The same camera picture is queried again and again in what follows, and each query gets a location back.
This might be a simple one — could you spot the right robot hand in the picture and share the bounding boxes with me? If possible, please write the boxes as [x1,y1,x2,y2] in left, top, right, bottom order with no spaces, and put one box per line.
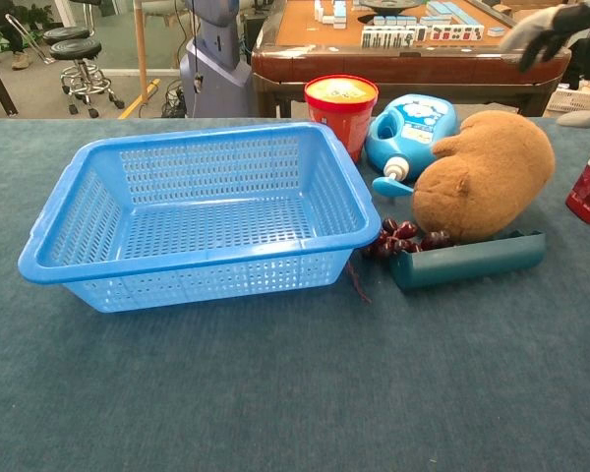
[499,1,590,129]

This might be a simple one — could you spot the purple grape bunch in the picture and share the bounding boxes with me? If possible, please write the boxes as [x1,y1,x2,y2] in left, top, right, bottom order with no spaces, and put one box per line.
[345,216,456,306]

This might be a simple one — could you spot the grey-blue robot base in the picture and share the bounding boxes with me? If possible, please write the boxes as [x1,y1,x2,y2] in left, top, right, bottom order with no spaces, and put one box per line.
[178,0,258,120]

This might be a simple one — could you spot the white mesh basket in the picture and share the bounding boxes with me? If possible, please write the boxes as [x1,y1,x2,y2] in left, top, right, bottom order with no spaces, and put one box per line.
[545,87,590,118]

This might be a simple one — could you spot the blue plastic mesh basket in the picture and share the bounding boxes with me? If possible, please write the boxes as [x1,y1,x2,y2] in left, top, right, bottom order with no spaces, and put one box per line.
[17,120,383,315]

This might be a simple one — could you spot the red-faced mahjong tile row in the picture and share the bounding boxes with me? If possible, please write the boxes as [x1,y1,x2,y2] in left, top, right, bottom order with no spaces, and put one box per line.
[428,25,486,43]

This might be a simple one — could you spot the long blue-backed tile row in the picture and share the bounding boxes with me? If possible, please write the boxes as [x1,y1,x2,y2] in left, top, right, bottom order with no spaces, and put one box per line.
[424,0,479,29]

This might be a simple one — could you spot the brown mahjong table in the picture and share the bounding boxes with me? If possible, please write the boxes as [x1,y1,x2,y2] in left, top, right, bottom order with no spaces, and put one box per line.
[250,0,573,119]

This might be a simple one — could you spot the blue-backed mahjong tile row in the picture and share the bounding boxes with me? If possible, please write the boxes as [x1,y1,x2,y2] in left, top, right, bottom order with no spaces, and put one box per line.
[373,15,419,28]

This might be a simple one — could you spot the green-faced mahjong tile row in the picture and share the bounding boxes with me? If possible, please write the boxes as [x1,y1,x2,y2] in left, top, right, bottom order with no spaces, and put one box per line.
[360,25,429,49]

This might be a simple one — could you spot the blue pump bottle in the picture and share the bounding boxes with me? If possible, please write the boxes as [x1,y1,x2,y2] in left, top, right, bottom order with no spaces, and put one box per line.
[364,92,459,200]

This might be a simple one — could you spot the brown capybara plush toy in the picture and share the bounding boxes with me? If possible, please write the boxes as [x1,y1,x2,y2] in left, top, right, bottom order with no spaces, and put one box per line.
[410,109,557,245]

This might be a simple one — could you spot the blue-backed mahjong tile stack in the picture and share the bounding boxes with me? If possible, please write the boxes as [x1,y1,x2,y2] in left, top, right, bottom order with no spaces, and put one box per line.
[314,0,348,27]

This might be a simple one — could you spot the red instant noodle cup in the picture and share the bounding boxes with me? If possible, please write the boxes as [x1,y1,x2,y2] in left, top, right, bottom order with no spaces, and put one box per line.
[303,74,380,164]

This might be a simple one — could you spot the teal plastic trough tray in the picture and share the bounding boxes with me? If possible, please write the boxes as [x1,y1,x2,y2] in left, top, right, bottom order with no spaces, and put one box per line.
[387,229,548,294]

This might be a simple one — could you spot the black round stool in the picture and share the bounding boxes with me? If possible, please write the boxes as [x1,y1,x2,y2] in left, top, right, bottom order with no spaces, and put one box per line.
[48,38,126,120]
[41,26,91,46]

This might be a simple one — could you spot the green potted plants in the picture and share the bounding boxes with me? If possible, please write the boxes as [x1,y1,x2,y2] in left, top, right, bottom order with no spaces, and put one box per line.
[24,3,56,53]

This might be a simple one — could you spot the person in dark clothes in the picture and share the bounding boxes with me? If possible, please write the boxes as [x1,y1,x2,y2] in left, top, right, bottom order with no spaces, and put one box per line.
[0,0,34,71]

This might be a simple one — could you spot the hanging black pendant cable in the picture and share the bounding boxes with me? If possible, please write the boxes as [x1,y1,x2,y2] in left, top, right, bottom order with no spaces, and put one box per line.
[190,0,205,95]

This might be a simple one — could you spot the black floor cable bundle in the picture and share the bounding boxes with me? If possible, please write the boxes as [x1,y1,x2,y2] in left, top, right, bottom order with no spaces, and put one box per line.
[160,77,188,119]

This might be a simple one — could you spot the wooden post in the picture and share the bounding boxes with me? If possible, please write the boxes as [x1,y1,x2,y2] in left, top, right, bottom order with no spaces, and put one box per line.
[133,0,150,92]

